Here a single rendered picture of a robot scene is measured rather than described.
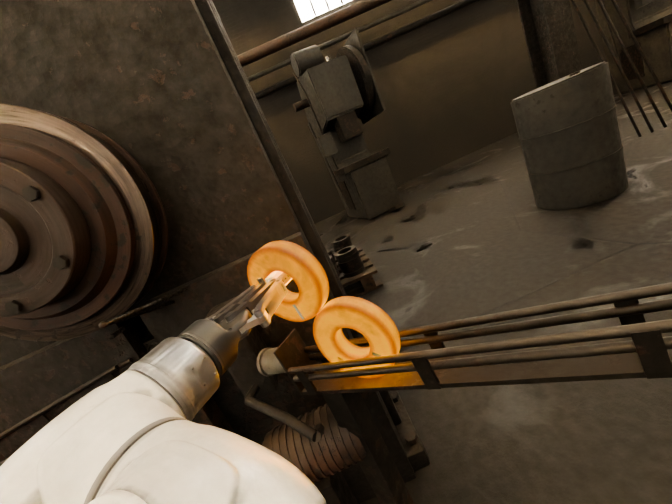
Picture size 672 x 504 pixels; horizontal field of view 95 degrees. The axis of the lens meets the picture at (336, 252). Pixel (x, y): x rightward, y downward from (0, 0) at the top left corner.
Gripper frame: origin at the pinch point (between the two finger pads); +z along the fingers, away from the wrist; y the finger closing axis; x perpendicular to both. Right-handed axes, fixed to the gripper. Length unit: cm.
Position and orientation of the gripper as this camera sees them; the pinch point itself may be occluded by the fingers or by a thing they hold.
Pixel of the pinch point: (283, 275)
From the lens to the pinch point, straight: 55.6
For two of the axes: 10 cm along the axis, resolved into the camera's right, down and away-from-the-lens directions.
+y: 8.1, -2.1, -5.4
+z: 4.1, -4.7, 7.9
